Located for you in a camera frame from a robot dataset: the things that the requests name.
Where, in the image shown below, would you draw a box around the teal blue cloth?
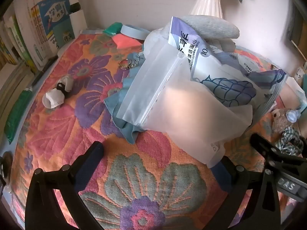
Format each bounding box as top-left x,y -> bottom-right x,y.
103,75 -> 147,145

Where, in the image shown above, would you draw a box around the floral orange table cloth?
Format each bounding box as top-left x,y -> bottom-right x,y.
9,30 -> 298,230

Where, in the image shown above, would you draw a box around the blue cover book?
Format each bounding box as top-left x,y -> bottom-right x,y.
35,0 -> 75,56

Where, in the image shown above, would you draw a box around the white tissue box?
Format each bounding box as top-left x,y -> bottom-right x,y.
279,77 -> 306,113

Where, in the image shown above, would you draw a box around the coral pink pouch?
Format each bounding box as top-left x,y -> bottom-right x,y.
112,34 -> 142,50

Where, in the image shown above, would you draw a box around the green pouch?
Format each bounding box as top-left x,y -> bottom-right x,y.
103,22 -> 123,37

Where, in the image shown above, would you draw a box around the metal key ring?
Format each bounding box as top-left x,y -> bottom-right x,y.
118,54 -> 146,71

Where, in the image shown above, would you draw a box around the green plastic packet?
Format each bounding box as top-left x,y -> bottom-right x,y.
4,88 -> 33,144

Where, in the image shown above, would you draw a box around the row of books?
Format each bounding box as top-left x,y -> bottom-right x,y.
0,0 -> 88,101

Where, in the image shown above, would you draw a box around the blue white wipes bag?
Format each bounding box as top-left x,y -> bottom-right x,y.
121,17 -> 287,168

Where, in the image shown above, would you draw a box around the white socks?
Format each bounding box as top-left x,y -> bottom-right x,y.
42,75 -> 74,109

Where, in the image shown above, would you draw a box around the grey blue plush toy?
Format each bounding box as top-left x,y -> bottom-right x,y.
144,15 -> 241,53

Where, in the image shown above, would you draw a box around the light blue tape ring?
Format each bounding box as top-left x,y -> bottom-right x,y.
120,23 -> 154,41

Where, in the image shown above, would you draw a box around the striped rope toy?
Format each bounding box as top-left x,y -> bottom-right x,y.
273,126 -> 306,157

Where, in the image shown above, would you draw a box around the black pen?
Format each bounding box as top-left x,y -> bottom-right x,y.
31,56 -> 58,86

